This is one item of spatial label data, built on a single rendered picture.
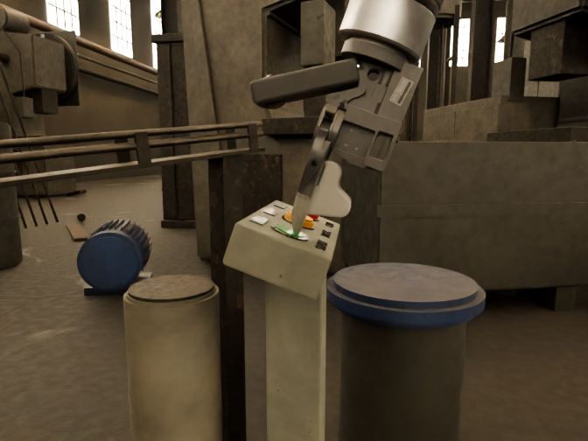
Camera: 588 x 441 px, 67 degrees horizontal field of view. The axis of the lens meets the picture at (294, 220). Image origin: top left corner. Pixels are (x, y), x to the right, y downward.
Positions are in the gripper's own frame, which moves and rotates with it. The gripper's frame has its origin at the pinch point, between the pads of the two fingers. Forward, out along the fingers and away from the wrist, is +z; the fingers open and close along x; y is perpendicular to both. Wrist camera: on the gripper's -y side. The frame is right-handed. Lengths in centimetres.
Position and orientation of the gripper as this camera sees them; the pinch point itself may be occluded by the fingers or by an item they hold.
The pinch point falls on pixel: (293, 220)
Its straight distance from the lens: 51.0
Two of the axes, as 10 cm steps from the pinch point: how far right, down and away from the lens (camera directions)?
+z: -3.4, 9.2, 1.9
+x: 1.4, -1.5, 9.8
